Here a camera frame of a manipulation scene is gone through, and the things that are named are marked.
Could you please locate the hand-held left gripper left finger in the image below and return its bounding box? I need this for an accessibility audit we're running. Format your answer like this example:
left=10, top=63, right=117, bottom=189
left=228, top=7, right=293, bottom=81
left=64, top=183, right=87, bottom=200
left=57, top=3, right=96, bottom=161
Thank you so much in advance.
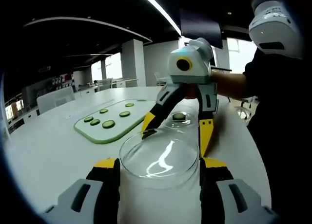
left=40, top=157, right=122, bottom=224

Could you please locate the straight ceiling light strip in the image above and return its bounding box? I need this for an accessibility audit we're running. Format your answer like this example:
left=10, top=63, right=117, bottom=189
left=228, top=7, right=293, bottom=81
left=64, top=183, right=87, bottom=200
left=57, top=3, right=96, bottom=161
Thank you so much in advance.
left=135, top=0, right=183, bottom=37

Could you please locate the clear glass petri dish lid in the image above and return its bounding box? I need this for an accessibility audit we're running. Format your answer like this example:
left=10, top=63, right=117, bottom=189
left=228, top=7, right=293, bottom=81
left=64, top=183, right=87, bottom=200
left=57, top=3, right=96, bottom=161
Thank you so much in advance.
left=118, top=129, right=201, bottom=190

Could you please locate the group of cucumber slices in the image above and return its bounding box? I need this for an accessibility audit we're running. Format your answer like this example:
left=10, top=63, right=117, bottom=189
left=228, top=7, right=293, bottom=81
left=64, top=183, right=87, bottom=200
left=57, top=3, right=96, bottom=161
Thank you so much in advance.
left=83, top=102, right=135, bottom=130

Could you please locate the white green-edged cutting board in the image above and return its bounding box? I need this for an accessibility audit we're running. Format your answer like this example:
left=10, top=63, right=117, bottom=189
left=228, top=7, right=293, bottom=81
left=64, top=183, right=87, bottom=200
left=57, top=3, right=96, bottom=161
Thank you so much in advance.
left=74, top=99, right=157, bottom=145

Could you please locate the wall display shelf with boxes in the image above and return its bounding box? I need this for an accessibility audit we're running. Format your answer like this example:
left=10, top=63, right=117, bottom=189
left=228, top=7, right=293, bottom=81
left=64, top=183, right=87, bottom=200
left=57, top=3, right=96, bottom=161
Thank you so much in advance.
left=50, top=72, right=75, bottom=87

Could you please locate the dark hanging ceiling panel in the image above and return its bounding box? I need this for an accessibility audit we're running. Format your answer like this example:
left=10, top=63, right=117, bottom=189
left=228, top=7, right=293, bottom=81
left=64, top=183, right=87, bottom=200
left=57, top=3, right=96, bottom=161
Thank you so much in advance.
left=179, top=8, right=224, bottom=50

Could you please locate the person's right hand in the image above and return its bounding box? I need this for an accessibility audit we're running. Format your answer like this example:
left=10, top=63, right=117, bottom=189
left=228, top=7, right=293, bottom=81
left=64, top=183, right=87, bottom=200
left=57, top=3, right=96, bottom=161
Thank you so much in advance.
left=184, top=84, right=198, bottom=100

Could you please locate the curved ceiling light rail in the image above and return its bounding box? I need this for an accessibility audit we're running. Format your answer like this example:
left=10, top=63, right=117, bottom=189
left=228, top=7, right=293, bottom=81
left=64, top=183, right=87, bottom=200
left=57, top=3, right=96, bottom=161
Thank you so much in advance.
left=23, top=17, right=154, bottom=44

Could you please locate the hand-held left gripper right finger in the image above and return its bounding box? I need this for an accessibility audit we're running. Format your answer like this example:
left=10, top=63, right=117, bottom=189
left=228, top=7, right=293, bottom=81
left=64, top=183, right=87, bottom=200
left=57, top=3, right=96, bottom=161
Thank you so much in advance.
left=198, top=157, right=280, bottom=224

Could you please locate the white mesh office chair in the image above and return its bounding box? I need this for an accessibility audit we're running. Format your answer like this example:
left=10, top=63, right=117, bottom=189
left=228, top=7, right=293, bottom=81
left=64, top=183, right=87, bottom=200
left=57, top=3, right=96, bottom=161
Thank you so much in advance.
left=36, top=86, right=76, bottom=115

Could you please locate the clear glass petri dish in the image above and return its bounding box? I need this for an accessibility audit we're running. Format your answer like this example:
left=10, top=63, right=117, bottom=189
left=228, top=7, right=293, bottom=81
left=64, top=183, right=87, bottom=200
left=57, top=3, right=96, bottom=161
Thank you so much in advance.
left=163, top=109, right=198, bottom=129

